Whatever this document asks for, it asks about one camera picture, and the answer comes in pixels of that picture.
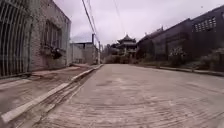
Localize pale concrete kerb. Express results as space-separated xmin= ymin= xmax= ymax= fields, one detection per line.
xmin=0 ymin=63 xmax=105 ymax=125

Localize pole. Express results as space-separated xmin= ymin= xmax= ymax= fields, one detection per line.
xmin=97 ymin=40 xmax=102 ymax=65

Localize pale low building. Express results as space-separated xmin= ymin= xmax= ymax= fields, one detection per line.
xmin=69 ymin=33 xmax=100 ymax=66

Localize pagoda roofed building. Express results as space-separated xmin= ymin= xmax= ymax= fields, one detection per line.
xmin=111 ymin=33 xmax=138 ymax=64

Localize dark long building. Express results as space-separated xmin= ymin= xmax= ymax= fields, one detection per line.
xmin=136 ymin=4 xmax=224 ymax=73

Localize overhead wires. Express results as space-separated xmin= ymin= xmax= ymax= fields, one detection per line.
xmin=81 ymin=0 xmax=126 ymax=43

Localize grey concrete sidewalk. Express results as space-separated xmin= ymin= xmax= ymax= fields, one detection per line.
xmin=0 ymin=64 xmax=98 ymax=116

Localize grey building with barred gate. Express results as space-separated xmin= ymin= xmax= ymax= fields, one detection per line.
xmin=0 ymin=0 xmax=72 ymax=78

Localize grey concrete road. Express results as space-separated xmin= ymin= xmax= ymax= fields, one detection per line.
xmin=29 ymin=63 xmax=224 ymax=128

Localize row of bushes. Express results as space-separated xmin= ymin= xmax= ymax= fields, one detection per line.
xmin=136 ymin=46 xmax=224 ymax=73

